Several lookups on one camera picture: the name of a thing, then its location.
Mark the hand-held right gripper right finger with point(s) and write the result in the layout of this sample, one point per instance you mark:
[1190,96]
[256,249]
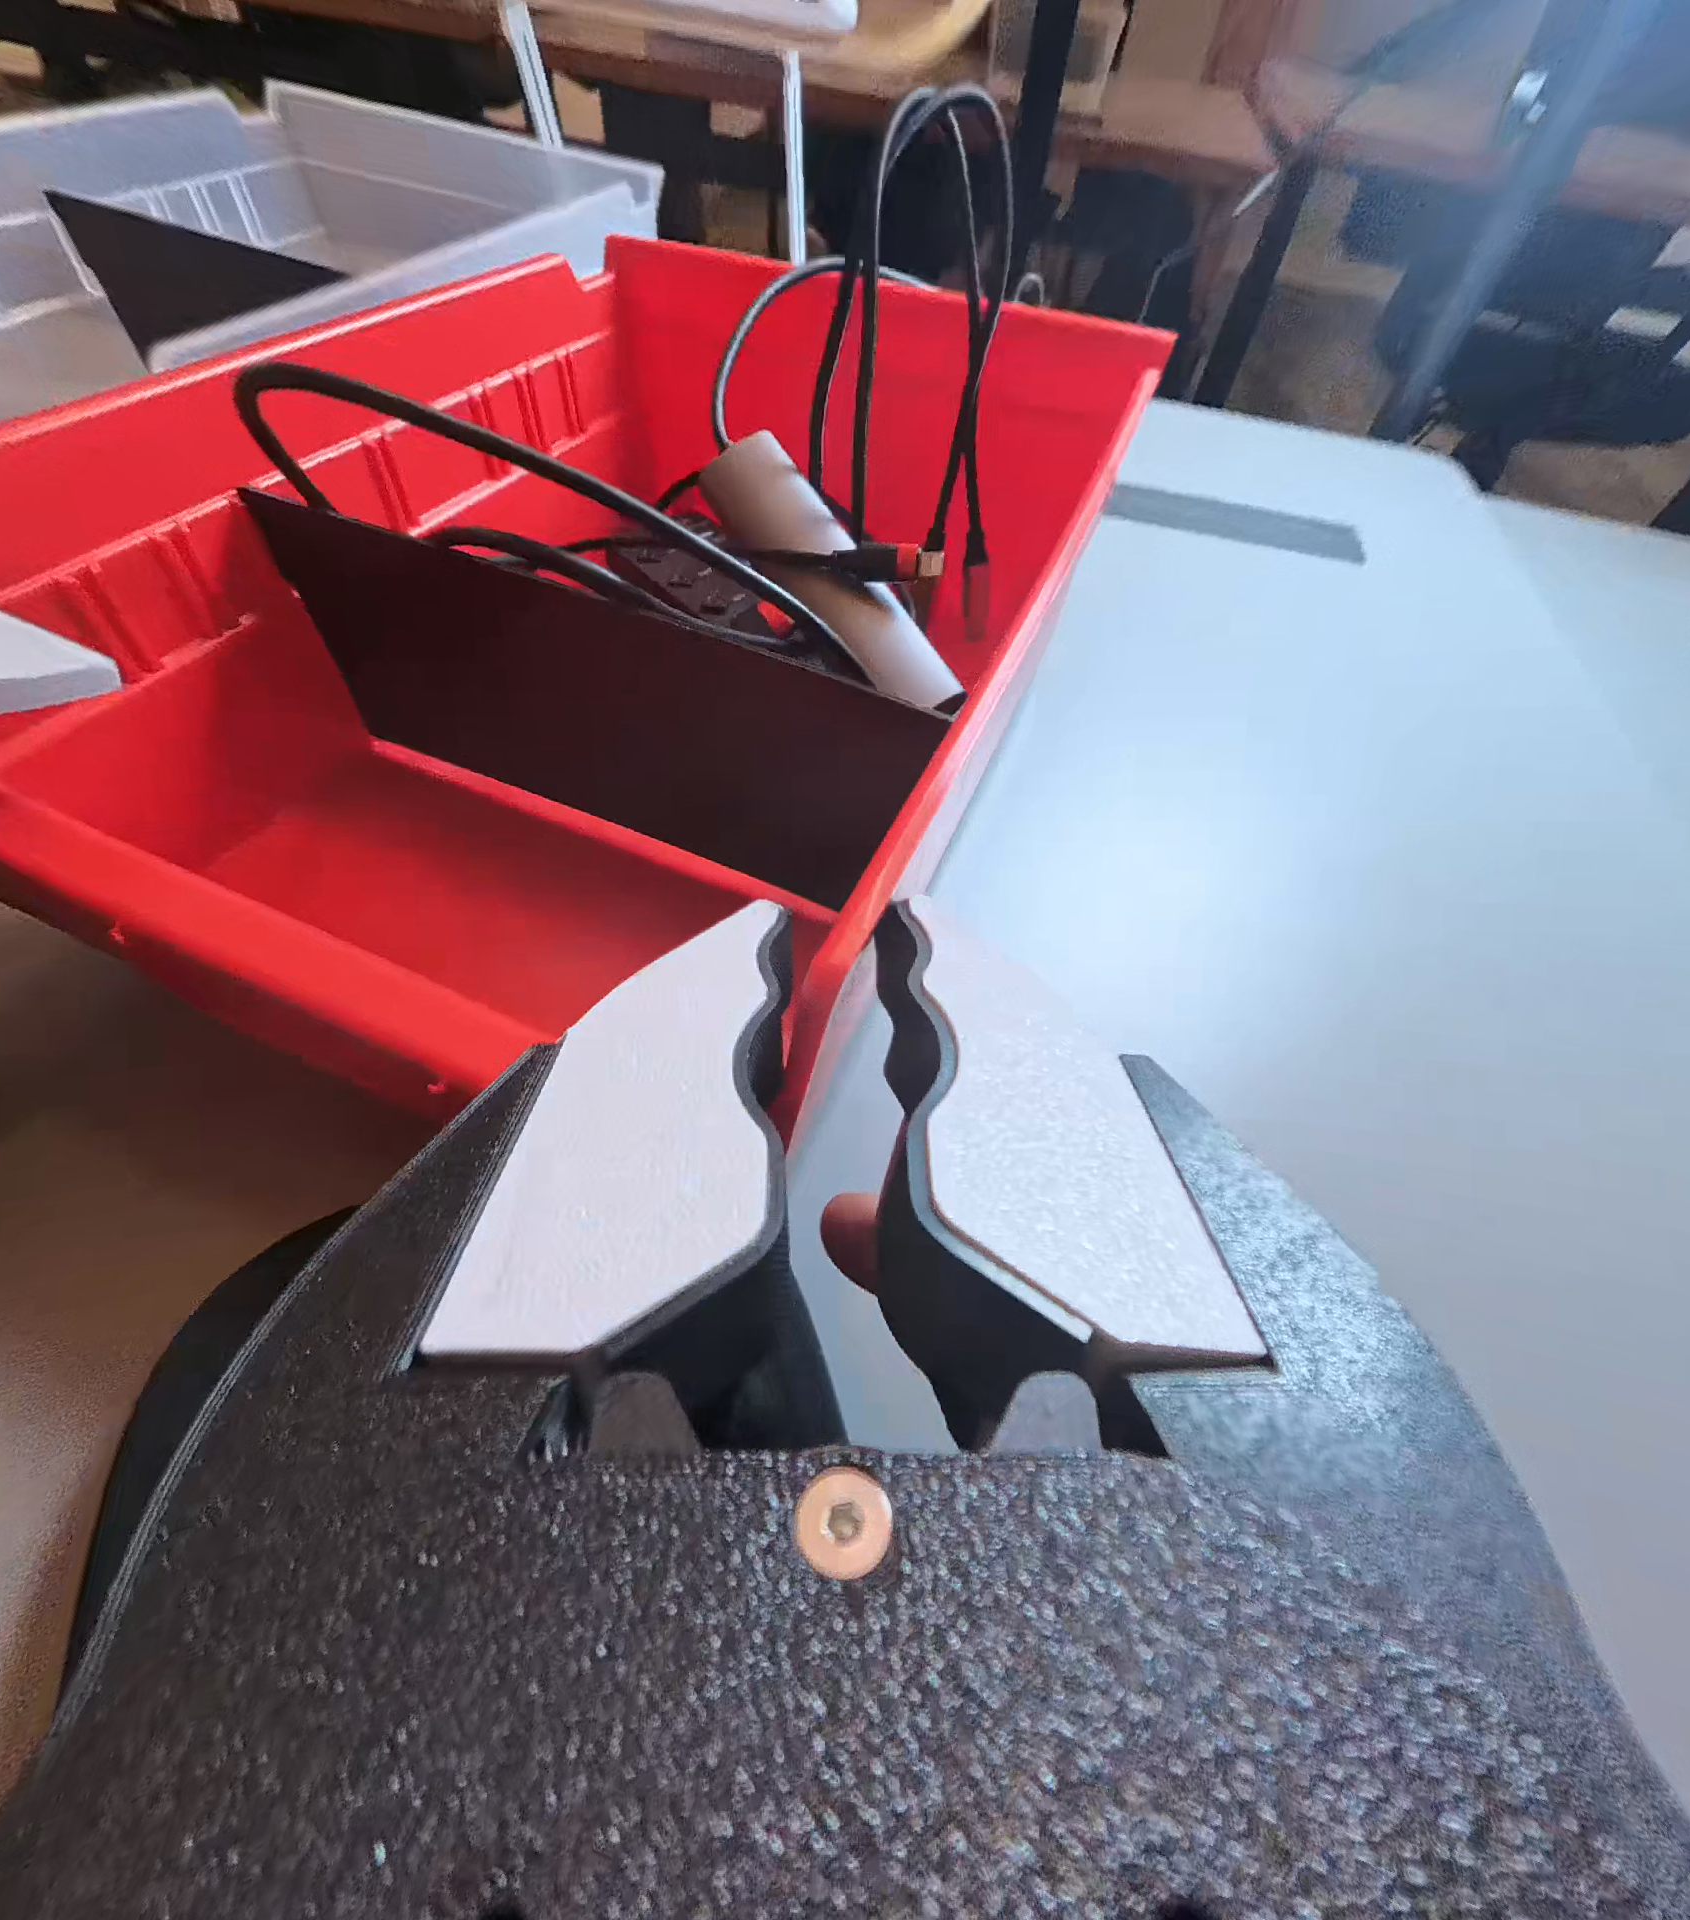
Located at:
[1070,1183]

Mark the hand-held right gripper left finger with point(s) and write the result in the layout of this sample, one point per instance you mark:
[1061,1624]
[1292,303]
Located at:
[620,1170]

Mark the red storage bin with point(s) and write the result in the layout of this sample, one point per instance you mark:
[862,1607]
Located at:
[334,903]

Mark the grey usb hub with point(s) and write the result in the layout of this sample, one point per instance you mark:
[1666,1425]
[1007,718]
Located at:
[845,600]

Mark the clear storage bin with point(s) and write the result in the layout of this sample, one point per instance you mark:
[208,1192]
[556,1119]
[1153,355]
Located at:
[485,197]

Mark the person's right hand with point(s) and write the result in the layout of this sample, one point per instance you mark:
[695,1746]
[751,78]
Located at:
[850,1244]

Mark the black bin divider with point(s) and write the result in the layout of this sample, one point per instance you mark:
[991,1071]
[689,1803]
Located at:
[606,751]
[173,278]

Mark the black power strip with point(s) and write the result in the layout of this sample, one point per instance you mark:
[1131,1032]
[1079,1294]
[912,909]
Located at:
[695,581]

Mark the wooden office desk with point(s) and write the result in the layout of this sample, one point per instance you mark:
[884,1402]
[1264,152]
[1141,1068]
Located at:
[1162,133]

